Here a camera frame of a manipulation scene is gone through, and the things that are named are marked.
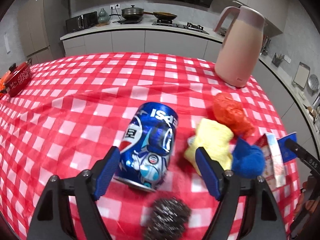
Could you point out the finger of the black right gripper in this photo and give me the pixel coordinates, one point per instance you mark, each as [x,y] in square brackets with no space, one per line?
[305,157]

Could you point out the yellow knitted cloth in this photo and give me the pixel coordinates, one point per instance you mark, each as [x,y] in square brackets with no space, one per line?
[215,139]

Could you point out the orange plastic bag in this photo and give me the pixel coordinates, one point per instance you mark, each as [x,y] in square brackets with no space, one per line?
[230,113]

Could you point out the blue Pepsi can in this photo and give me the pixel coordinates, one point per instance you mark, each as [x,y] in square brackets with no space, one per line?
[147,146]

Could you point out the small milk carton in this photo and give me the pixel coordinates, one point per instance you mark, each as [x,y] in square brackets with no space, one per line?
[274,170]

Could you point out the blue knitted cloth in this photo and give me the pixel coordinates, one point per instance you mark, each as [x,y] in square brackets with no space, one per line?
[248,160]

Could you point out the round metal plate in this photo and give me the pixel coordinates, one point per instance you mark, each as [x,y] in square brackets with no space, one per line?
[313,82]

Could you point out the white cutting board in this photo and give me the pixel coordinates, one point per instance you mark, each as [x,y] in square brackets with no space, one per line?
[302,75]

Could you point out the steel wool scrubber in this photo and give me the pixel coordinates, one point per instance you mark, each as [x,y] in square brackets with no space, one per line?
[168,219]

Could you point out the utensil holder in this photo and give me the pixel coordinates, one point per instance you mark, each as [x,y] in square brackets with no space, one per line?
[277,59]

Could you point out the red white checkered tablecloth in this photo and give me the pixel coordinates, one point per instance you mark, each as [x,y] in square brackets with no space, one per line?
[76,108]

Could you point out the pink thermos jug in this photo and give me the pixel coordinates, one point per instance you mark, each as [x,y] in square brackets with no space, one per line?
[241,46]

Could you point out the red enamel pot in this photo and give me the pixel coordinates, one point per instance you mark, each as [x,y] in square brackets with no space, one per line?
[16,78]

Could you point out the gas stove top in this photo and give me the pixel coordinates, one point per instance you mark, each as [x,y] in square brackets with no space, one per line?
[188,26]

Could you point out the black microwave oven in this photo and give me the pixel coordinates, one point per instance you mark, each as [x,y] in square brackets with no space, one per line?
[81,22]

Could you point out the green ceramic vase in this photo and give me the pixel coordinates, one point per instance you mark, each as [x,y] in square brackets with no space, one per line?
[103,17]

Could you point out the frying pan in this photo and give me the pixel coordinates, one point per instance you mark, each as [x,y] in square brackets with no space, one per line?
[162,15]

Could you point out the lidded cooking pot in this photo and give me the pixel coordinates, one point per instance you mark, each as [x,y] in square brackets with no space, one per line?
[132,13]

